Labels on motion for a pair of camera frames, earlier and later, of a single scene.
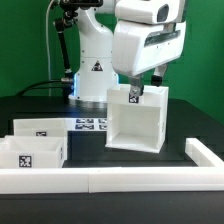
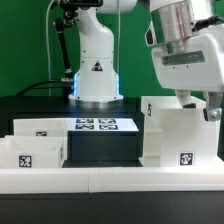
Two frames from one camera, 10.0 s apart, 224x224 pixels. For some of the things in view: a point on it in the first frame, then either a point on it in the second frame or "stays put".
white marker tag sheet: x=86 y=124 stays put
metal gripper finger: x=136 y=85 → x=213 y=110
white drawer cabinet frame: x=137 y=122 → x=177 y=136
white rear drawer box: x=41 y=127 stays put
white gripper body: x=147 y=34 → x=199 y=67
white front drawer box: x=32 y=151 stays put
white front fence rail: x=110 y=180 stays put
